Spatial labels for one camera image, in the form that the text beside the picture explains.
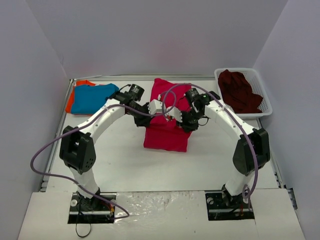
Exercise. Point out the blue folded t shirt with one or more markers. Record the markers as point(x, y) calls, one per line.
point(88, 99)

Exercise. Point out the magenta t shirt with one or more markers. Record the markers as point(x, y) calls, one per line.
point(162, 134)

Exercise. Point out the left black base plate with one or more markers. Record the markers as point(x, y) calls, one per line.
point(90, 211)

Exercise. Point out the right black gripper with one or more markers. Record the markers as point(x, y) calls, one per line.
point(188, 123)

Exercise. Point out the dark red t shirt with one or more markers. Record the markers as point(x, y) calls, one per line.
point(238, 93)

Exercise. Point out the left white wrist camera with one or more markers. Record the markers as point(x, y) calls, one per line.
point(155, 107)

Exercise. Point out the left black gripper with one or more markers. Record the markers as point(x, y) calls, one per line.
point(143, 119)

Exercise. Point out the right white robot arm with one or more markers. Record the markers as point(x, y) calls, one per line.
point(252, 150)

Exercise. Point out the orange folded t shirt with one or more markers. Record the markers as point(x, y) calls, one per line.
point(71, 99)

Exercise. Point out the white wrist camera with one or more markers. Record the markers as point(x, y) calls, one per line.
point(155, 107)
point(173, 113)

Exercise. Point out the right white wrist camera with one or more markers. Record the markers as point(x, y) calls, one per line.
point(173, 113)

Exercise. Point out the white plastic basket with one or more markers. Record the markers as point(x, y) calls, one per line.
point(256, 83)

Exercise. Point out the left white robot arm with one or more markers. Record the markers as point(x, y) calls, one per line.
point(77, 150)

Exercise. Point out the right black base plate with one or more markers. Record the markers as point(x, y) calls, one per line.
point(219, 208)

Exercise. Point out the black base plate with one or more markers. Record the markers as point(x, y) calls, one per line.
point(219, 208)
point(90, 211)

